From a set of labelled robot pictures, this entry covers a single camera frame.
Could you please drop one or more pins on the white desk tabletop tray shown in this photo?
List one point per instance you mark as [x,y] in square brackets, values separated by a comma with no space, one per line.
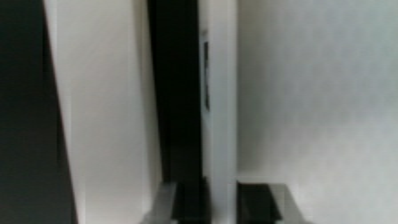
[300,107]

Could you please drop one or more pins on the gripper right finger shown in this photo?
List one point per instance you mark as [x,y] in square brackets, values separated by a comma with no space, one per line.
[265,205]

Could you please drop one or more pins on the white U-shaped obstacle fence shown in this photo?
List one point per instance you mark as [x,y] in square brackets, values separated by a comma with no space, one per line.
[103,74]

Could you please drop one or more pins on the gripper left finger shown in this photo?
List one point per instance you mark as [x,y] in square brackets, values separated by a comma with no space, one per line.
[165,213]

